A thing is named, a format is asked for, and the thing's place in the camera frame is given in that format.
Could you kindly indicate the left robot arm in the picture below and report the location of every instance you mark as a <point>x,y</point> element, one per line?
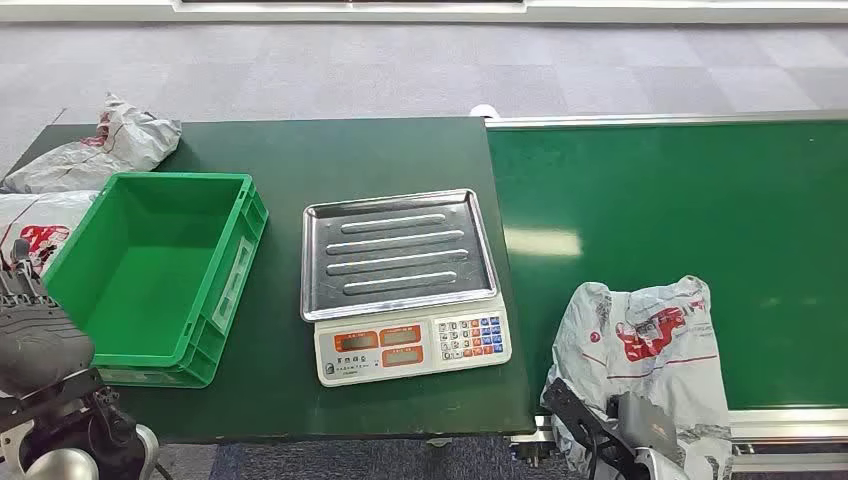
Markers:
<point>79,437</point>

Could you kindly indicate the crumpled grey courier bag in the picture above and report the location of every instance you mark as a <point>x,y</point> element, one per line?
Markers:
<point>126,142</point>

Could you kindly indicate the white electronic scale steel tray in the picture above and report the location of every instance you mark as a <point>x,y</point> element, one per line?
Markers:
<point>397,252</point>

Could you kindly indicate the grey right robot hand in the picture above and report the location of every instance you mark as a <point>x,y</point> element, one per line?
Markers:
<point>646,424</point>

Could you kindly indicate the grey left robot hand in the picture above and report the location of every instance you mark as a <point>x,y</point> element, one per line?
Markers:
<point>40,344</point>

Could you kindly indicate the dark green table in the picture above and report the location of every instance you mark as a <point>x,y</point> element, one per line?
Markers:
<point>371,152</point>

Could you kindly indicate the grey courier bag black lettering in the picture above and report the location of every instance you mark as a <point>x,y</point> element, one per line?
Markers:
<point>662,318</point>

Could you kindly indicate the green conveyor belt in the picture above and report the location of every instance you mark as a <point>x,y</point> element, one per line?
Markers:
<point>662,199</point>

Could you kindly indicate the aluminium conveyor rail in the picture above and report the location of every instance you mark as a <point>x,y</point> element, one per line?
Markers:
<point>662,119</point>
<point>795,420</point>

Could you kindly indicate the green plastic crate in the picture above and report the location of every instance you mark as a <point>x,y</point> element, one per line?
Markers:
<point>152,278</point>

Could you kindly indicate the grey courier bag red print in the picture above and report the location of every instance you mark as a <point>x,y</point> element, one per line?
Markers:
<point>40,212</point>

